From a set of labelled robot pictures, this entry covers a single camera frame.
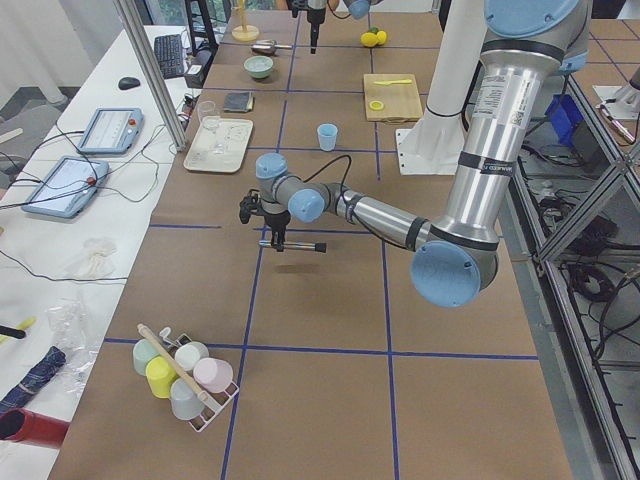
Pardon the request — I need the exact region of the clear wine glass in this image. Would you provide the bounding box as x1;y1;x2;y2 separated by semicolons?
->
197;100;225;154

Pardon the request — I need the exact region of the black keyboard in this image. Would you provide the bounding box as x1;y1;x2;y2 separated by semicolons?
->
153;34;185;79

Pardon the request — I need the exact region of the aluminium frame post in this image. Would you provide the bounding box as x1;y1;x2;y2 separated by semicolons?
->
113;0;187;152

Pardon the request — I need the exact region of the cream plastic tray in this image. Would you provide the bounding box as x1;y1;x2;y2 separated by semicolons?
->
183;118;253;174

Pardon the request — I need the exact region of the white cup in rack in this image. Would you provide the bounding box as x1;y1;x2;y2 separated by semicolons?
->
174;341;209;373

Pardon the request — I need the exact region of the teach pendant far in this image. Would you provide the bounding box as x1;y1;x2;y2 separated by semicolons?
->
77;108;144;155

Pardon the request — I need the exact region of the light blue plastic cup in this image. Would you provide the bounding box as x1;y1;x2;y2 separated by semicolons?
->
317;123;338;152

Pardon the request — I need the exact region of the pink cup in rack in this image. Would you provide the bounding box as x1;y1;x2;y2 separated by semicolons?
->
193;357;233;393

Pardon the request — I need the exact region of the yellow plastic knife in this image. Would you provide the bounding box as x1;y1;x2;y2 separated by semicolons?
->
373;78;413;86

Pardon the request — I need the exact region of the green bowl with ice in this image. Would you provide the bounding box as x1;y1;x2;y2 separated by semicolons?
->
243;55;274;80

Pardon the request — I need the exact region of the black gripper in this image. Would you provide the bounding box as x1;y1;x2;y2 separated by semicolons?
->
307;0;327;54
264;210;291;252

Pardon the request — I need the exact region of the mint green cup in rack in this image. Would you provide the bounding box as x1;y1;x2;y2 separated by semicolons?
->
132;338;159;376

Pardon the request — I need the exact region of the white cup rack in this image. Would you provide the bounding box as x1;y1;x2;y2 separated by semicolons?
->
137;324;239;432

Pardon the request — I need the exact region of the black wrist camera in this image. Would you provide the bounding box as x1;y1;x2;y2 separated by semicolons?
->
239;189;264;225

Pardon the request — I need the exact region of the wooden mug tree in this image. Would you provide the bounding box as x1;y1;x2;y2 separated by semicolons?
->
232;0;260;42

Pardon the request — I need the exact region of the metal stirring rod black tip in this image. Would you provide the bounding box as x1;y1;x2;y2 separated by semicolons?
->
259;240;327;253

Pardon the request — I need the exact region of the yellow cup in rack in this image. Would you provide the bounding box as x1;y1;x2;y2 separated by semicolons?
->
145;356;178;399

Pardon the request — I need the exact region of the black computer mouse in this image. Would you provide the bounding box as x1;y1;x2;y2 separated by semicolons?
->
118;77;141;91

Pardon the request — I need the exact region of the red cylinder bottle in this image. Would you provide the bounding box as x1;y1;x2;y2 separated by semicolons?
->
1;408;70;449

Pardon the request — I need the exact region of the white pillar with base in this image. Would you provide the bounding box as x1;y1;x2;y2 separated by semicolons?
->
396;0;487;175

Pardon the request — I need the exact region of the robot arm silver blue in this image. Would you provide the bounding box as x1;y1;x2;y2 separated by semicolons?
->
307;0;375;54
239;1;592;307

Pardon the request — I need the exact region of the wooden cutting board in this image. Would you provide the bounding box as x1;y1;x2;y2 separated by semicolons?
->
363;73;423;123

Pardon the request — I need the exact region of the metal scoop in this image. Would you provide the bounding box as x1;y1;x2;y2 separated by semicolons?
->
251;40;293;56

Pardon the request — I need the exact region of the yellow lemon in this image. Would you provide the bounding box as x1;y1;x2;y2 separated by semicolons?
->
360;32;379;48
376;30;388;46

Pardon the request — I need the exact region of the grey cup in rack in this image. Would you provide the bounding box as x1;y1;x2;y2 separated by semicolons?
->
170;378;204;421

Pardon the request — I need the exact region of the teach pendant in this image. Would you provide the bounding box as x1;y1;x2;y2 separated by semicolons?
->
77;108;144;155
21;156;109;219

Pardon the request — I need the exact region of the crumpled clear plastic bag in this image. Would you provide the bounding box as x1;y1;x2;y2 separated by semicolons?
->
46;294;101;398

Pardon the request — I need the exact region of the folded dark blue umbrella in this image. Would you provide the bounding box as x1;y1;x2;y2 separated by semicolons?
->
1;346;66;414

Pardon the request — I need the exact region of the teach pendant near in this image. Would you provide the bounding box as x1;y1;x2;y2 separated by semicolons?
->
21;156;109;219

